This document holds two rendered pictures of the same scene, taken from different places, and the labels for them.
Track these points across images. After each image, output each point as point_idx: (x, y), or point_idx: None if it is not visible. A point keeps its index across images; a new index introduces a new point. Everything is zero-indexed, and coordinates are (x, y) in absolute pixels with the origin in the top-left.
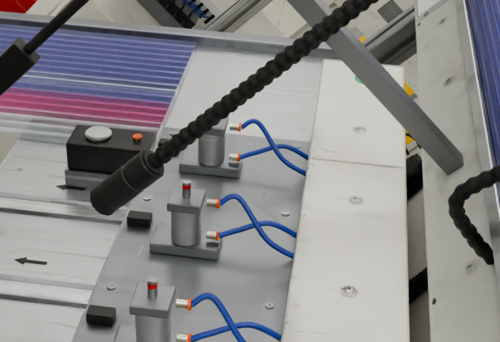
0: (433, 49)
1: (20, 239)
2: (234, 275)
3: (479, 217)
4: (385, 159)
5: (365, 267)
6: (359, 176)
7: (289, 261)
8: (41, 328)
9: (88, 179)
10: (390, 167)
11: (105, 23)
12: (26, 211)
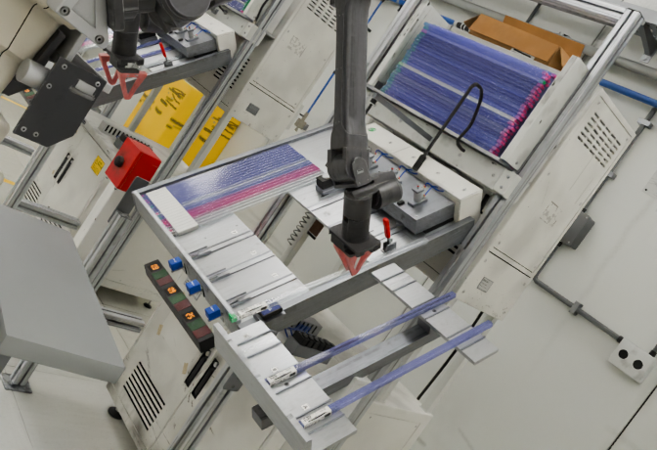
0: (381, 113)
1: (334, 210)
2: (409, 184)
3: (451, 145)
4: (405, 146)
5: (434, 167)
6: (406, 152)
7: (414, 176)
8: (372, 221)
9: (328, 190)
10: (409, 147)
11: (251, 151)
12: (326, 204)
